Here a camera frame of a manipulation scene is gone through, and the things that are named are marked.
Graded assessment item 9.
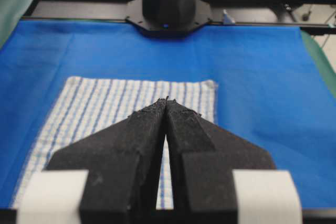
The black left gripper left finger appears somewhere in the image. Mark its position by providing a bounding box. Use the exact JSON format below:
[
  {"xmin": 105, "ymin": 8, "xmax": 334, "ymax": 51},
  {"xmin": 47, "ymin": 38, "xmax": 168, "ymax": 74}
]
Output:
[{"xmin": 17, "ymin": 97, "xmax": 169, "ymax": 224}]

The white blue striped towel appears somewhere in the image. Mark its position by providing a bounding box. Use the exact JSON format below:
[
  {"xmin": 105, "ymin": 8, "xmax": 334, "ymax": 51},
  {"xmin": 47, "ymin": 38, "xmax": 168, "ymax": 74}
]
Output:
[{"xmin": 12, "ymin": 76, "xmax": 218, "ymax": 210}]

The blue table cloth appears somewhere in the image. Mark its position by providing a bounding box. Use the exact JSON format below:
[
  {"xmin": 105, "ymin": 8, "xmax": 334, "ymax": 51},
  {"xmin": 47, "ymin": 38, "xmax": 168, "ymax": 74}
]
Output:
[{"xmin": 1, "ymin": 20, "xmax": 335, "ymax": 208}]

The black aluminium table frame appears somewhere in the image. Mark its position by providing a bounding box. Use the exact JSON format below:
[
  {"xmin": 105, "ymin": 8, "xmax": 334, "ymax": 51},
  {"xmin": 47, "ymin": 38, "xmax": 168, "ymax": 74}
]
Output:
[{"xmin": 23, "ymin": 0, "xmax": 335, "ymax": 35}]

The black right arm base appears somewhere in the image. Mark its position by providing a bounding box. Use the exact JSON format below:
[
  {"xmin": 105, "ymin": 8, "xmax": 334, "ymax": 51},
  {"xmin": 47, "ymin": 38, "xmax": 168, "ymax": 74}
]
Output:
[{"xmin": 125, "ymin": 0, "xmax": 213, "ymax": 38}]

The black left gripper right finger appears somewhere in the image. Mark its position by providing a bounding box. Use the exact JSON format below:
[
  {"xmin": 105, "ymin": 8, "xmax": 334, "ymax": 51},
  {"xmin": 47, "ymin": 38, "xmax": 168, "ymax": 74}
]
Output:
[{"xmin": 165, "ymin": 99, "xmax": 302, "ymax": 224}]

